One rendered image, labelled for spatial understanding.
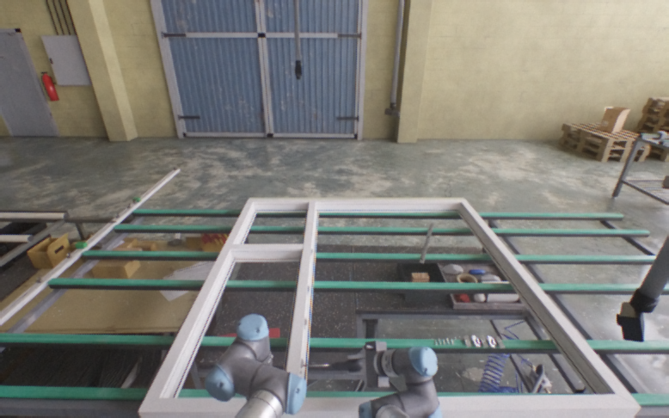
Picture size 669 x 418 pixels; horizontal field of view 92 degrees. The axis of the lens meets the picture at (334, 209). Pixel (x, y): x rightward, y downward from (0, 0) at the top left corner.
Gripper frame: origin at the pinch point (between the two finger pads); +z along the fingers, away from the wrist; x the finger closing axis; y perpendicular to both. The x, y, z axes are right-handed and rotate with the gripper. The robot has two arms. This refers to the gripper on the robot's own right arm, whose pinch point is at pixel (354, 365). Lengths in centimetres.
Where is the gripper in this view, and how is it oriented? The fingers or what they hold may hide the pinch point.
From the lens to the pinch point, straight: 122.3
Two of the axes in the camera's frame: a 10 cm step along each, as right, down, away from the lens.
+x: 0.1, 8.8, -4.7
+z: -6.1, 3.7, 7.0
